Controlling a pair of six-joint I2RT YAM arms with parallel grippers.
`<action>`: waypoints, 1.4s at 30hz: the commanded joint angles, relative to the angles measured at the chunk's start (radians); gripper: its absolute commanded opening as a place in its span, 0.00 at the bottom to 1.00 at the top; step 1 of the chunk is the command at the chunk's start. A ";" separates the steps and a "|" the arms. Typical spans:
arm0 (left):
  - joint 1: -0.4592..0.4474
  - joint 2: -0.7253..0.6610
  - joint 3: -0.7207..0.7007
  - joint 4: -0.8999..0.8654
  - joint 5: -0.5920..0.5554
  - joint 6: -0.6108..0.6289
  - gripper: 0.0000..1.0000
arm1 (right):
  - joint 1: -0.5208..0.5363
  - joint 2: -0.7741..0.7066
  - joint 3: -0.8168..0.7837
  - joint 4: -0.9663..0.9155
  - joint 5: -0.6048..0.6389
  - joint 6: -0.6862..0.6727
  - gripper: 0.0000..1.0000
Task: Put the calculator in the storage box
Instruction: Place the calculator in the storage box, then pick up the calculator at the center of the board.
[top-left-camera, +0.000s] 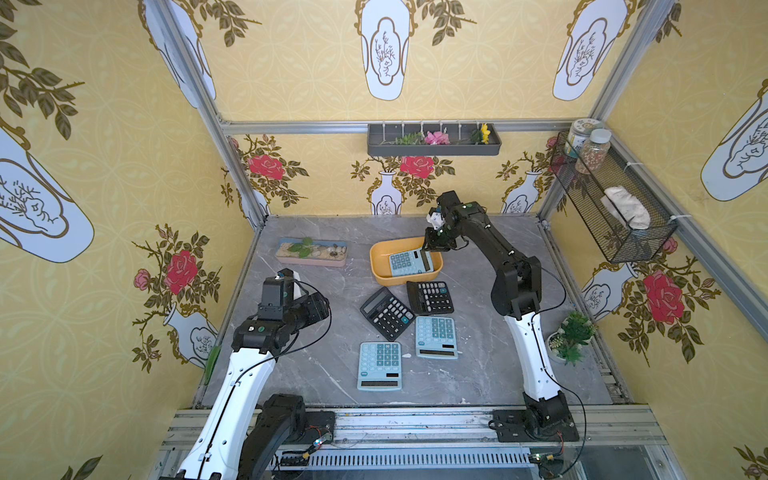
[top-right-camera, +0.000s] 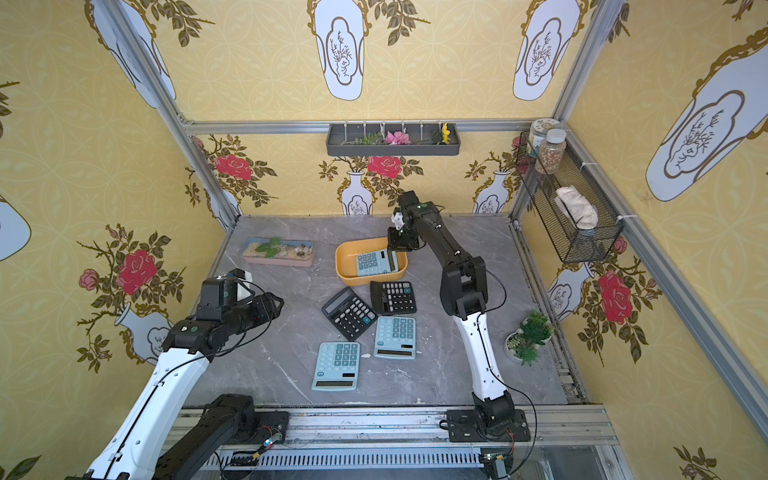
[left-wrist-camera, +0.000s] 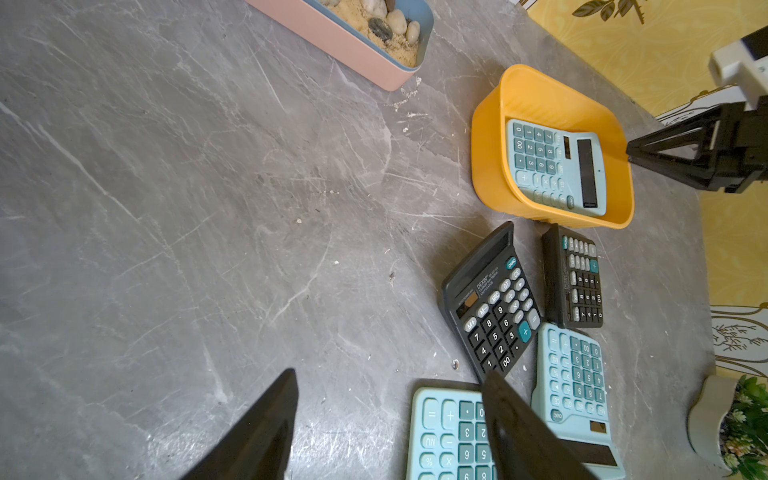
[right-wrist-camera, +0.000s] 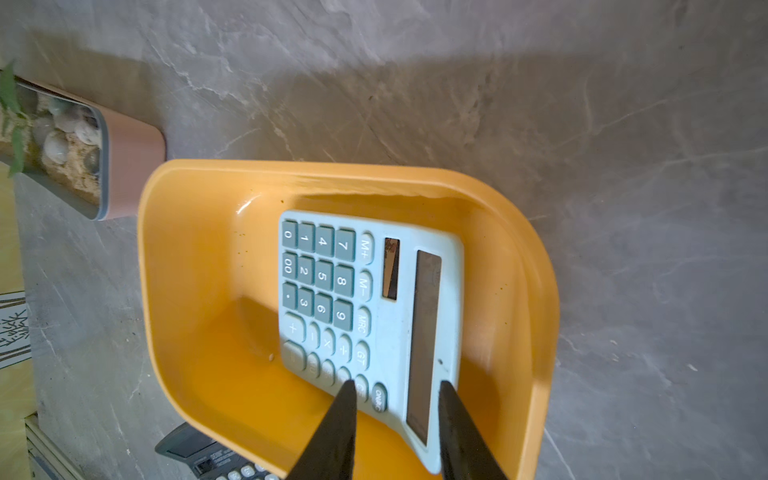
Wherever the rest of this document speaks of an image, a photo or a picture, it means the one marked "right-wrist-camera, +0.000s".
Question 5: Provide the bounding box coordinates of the yellow storage box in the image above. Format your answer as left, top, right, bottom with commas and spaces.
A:
138, 160, 560, 479

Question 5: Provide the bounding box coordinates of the teal calculator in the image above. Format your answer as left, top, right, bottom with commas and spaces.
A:
278, 210, 464, 474

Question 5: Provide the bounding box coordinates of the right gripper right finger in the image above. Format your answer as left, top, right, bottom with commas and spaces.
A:
438, 381, 507, 480

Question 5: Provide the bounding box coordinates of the black calculator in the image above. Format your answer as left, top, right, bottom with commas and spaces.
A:
155, 423, 279, 480

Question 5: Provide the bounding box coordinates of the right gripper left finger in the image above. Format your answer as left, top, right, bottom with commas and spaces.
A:
286, 380, 357, 480

